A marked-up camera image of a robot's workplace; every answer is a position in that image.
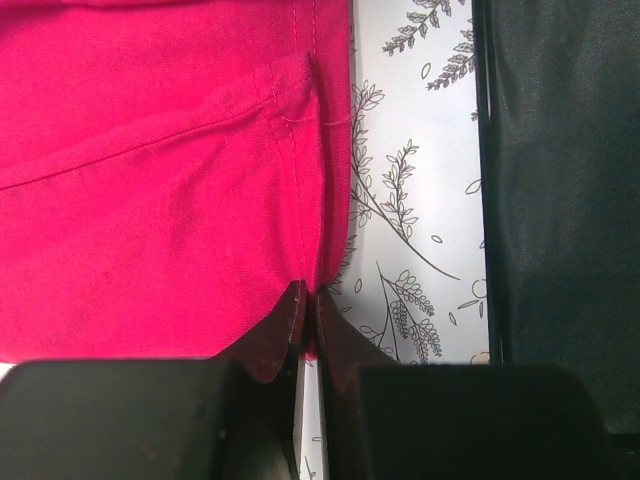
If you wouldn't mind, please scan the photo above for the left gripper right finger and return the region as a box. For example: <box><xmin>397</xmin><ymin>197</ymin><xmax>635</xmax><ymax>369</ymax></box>
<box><xmin>314</xmin><ymin>290</ymin><xmax>639</xmax><ymax>479</ymax></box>

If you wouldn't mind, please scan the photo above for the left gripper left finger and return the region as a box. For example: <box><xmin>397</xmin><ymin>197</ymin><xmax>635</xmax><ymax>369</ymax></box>
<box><xmin>1</xmin><ymin>281</ymin><xmax>306</xmax><ymax>479</ymax></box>

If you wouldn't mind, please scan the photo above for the magenta t shirt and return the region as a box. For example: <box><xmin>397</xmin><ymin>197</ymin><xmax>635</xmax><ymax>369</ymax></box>
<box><xmin>1</xmin><ymin>1</ymin><xmax>351</xmax><ymax>364</ymax></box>

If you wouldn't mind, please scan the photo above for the floral table mat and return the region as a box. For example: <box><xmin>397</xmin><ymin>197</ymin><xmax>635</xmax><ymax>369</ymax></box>
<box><xmin>299</xmin><ymin>1</ymin><xmax>489</xmax><ymax>479</ymax></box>

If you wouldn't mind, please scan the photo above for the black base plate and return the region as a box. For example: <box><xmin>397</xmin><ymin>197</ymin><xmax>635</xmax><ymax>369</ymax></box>
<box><xmin>473</xmin><ymin>1</ymin><xmax>639</xmax><ymax>435</ymax></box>

